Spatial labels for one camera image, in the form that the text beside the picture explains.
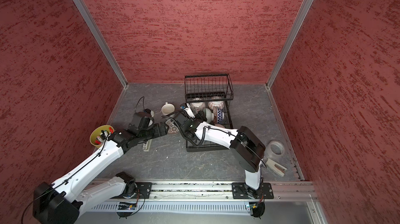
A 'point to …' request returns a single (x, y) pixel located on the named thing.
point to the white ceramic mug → (167, 108)
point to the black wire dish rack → (205, 98)
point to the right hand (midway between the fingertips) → (197, 118)
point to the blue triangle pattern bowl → (219, 104)
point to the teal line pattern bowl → (209, 114)
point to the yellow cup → (96, 133)
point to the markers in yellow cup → (102, 136)
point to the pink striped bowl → (198, 106)
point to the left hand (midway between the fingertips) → (161, 132)
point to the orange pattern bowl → (215, 115)
